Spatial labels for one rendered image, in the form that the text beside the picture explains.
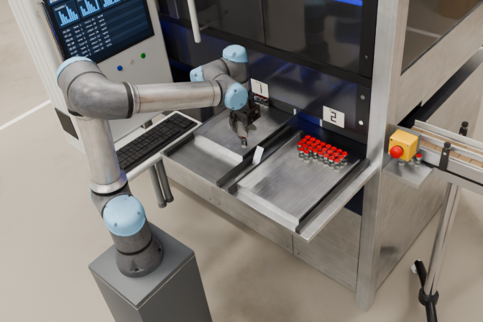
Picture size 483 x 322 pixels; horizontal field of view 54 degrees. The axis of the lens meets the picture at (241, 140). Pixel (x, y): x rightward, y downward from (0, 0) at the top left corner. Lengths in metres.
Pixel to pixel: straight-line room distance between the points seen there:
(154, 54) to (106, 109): 0.88
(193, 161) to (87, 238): 1.27
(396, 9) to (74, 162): 2.58
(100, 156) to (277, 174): 0.60
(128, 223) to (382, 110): 0.84
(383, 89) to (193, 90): 0.58
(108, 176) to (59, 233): 1.53
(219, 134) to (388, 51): 0.75
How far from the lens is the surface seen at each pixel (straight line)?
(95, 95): 1.21
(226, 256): 2.55
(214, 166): 1.71
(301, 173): 1.64
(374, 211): 1.83
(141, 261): 1.52
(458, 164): 1.66
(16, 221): 3.20
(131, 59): 2.00
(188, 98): 1.29
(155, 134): 2.03
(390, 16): 1.38
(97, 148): 1.42
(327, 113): 1.67
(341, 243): 2.08
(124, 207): 1.45
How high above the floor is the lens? 1.99
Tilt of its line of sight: 38 degrees down
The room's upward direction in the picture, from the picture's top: 8 degrees counter-clockwise
